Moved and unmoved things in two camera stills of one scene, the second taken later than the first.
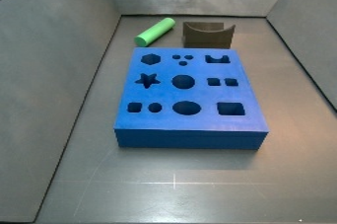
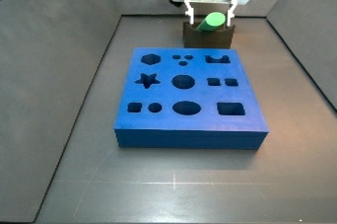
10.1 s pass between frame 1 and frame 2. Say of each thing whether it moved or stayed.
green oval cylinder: moved
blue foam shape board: stayed
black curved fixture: stayed
